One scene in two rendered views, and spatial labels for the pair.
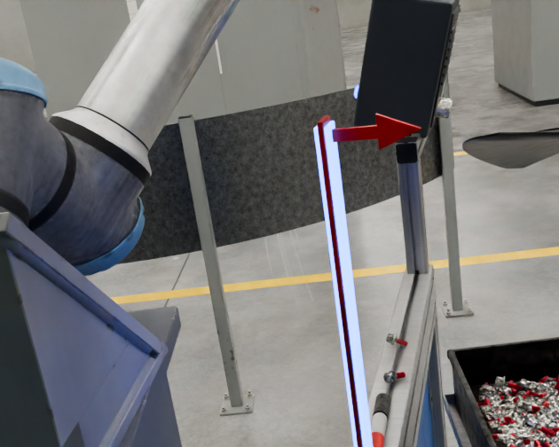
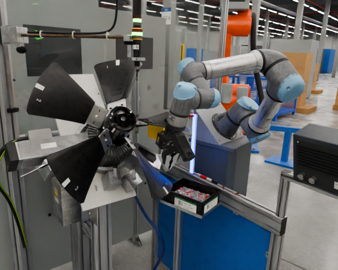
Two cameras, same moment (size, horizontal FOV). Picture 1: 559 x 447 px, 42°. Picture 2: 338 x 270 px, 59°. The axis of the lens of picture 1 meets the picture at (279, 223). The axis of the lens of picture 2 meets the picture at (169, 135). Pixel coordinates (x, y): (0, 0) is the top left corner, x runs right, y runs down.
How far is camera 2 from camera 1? 1.84 m
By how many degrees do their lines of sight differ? 116
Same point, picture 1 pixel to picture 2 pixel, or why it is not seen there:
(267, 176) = not seen: outside the picture
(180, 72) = (258, 114)
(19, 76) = (241, 102)
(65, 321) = (198, 122)
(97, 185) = (245, 125)
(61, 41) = not seen: outside the picture
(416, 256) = (279, 210)
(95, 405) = (199, 133)
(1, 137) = (233, 109)
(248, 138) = not seen: outside the picture
